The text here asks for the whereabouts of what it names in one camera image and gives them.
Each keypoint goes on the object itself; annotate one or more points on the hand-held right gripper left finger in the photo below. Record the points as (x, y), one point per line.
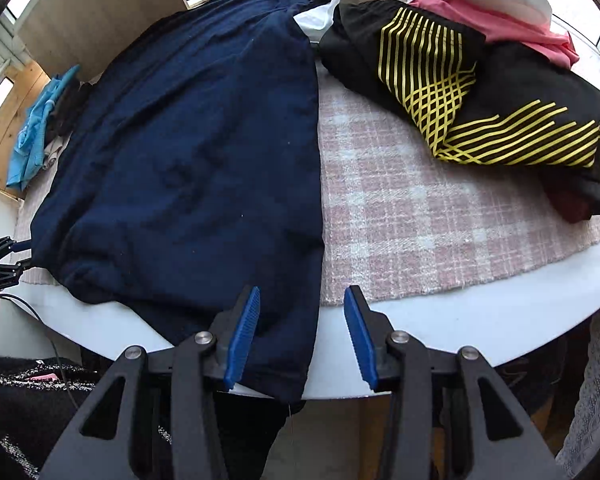
(242, 335)

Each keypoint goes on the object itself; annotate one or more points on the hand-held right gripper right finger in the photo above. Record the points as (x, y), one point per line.
(360, 340)

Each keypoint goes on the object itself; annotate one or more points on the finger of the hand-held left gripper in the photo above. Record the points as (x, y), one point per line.
(5, 274)
(15, 246)

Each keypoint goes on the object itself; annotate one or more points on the navy blue t-shirt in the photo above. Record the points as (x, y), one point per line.
(190, 160)

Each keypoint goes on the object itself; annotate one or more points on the light blue folded garment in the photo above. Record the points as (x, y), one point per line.
(30, 130)

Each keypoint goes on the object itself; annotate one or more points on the pine wood board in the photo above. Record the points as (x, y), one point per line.
(5, 125)

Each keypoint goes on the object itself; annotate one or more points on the person's black sweater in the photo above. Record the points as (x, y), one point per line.
(20, 410)

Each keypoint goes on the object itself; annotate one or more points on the pink checked tablecloth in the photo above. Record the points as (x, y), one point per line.
(405, 200)

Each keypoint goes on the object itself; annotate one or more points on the brown folded garment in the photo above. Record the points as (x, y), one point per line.
(65, 107)

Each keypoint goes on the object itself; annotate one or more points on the white lace cloth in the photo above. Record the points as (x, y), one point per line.
(595, 400)

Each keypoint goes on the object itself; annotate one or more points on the dark red garment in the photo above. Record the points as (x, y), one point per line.
(575, 207)

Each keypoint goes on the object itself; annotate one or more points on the black garment with yellow stripes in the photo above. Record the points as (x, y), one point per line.
(520, 80)

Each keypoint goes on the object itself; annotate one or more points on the pink garment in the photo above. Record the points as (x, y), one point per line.
(480, 20)

